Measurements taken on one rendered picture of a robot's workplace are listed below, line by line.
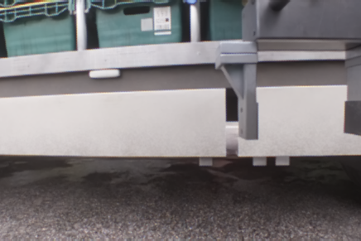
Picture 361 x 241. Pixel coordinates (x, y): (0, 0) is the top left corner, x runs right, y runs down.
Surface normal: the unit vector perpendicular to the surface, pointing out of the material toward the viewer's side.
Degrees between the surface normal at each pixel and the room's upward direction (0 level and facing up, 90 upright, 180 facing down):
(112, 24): 94
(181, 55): 90
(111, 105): 90
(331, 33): 90
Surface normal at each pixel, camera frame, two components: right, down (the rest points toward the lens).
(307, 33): 0.00, 0.07
